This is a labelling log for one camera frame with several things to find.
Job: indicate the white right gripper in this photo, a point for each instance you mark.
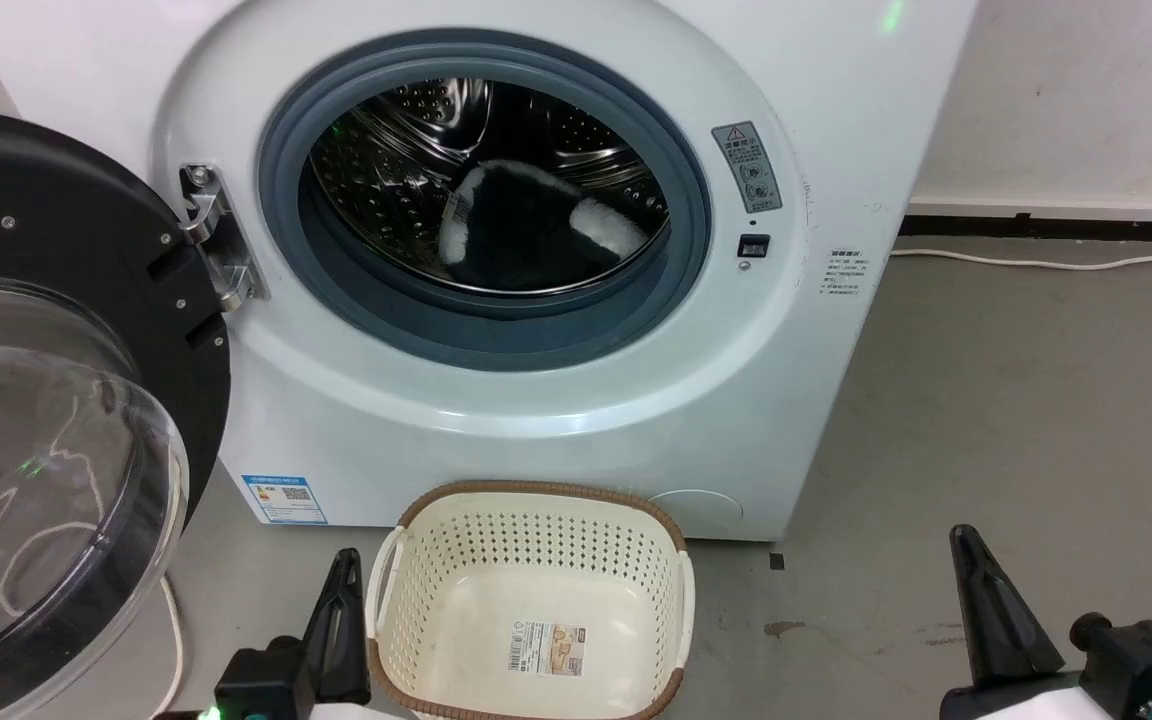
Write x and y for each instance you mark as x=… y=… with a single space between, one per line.
x=1016 y=702

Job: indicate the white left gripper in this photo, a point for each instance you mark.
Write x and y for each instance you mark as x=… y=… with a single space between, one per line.
x=361 y=712

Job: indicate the cream plastic laundry basket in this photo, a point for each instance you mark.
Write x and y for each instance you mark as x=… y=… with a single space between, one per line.
x=536 y=610

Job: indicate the white front-load washing machine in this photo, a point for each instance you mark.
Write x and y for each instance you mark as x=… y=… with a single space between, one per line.
x=556 y=420

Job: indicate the blue energy label sticker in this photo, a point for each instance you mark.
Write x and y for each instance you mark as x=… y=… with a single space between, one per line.
x=284 y=498

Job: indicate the paper product label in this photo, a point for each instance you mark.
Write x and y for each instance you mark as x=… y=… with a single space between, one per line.
x=546 y=648

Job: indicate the grey rubber door gasket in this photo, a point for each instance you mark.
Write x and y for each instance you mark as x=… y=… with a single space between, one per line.
x=496 y=335

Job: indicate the small printed text sticker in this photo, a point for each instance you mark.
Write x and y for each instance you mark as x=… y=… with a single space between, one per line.
x=844 y=275

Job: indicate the black baseboard strip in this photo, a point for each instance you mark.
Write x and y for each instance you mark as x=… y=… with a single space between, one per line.
x=1056 y=228

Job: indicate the chrome door hinge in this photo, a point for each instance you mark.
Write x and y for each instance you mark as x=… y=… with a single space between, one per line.
x=219 y=250

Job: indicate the black and white garment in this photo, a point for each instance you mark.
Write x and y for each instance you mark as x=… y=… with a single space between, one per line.
x=526 y=235

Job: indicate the black round washer door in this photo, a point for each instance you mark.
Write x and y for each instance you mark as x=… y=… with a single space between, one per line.
x=46 y=300

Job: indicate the black door latch socket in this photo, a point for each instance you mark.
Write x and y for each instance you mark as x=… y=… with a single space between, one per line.
x=754 y=246

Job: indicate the steel perforated washer drum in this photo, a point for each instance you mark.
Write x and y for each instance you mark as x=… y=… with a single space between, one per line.
x=386 y=180

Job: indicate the grey warning sticker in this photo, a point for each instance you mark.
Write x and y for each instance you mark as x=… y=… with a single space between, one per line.
x=748 y=165

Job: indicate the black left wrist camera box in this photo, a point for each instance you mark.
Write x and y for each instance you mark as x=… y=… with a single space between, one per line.
x=261 y=682

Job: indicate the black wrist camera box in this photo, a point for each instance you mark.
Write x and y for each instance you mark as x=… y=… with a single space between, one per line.
x=261 y=682
x=1141 y=665

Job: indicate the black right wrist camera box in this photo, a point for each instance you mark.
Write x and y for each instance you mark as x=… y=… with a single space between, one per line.
x=1141 y=665

